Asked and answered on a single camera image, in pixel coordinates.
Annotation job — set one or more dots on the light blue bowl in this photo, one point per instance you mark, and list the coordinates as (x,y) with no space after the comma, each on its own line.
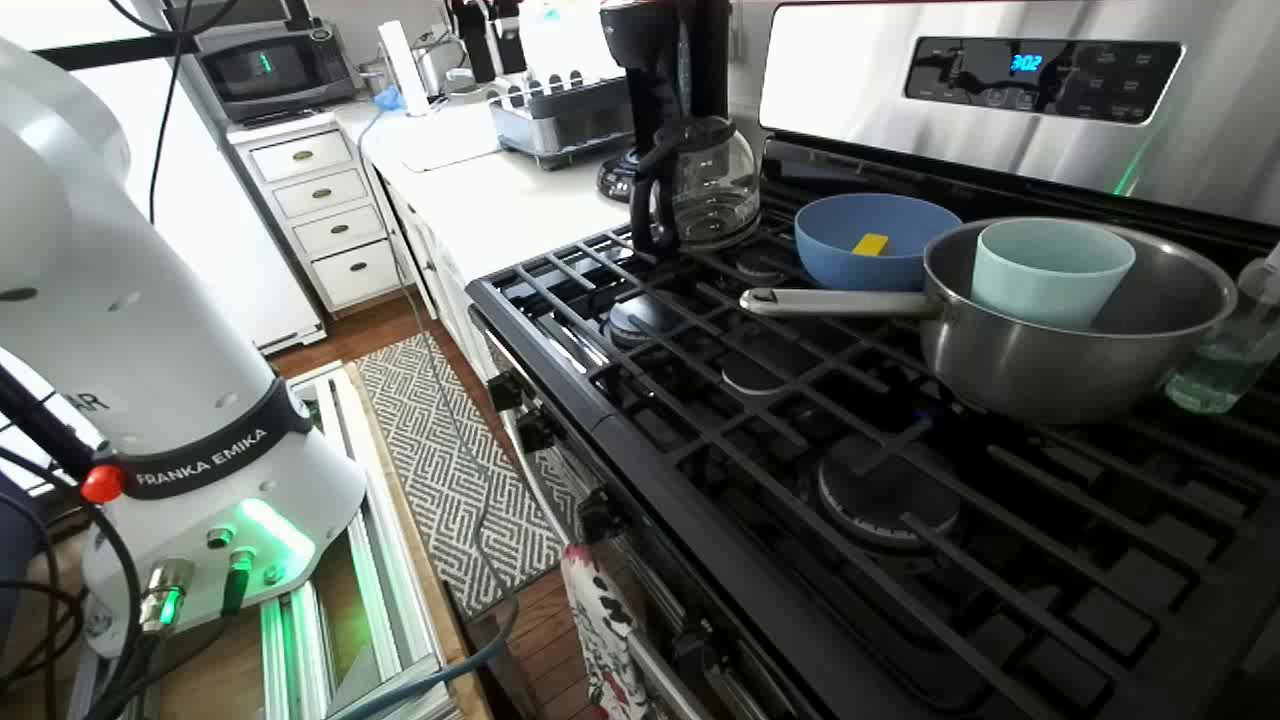
(1044,274)

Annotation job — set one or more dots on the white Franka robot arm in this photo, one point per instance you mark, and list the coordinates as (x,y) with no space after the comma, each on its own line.
(133,304)

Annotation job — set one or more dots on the white robot base platform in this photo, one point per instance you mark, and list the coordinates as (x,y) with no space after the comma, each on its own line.
(361,601)

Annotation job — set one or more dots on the glass coffee carafe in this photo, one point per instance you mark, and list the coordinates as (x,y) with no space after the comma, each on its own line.
(704,184)

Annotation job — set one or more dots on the white kitchen counter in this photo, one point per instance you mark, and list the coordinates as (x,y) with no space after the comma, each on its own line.
(492,202)

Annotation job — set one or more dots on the grey patterned rug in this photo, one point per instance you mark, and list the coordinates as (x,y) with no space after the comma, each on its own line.
(454,481)

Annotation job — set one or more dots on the black steel gas stove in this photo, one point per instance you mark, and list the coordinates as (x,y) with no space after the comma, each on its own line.
(802,534)

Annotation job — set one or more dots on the grey countertop appliance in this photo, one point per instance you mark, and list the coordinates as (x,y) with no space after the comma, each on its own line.
(561,122)

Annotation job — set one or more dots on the small yellow piece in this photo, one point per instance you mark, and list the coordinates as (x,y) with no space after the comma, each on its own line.
(869,245)

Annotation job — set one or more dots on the red white hanging towel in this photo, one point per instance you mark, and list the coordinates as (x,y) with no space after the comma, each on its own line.
(603,640)

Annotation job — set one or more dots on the black coffee maker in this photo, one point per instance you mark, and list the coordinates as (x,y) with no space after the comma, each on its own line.
(666,67)

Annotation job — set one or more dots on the white drawer cabinet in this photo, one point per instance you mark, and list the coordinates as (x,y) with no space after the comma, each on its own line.
(327,213)

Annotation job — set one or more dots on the dark bottles cluster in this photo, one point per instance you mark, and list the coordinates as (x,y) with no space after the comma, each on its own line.
(483,40)

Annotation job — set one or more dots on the white upright bottle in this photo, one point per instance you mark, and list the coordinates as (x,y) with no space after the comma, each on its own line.
(406,67)

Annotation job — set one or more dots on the white refrigerator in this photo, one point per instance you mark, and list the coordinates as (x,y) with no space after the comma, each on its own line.
(212,227)

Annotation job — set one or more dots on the black microwave oven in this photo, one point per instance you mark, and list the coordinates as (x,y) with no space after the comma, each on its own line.
(275,74)

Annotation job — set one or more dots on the clear glass bottle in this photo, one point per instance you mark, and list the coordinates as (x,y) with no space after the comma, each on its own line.
(1223,367)

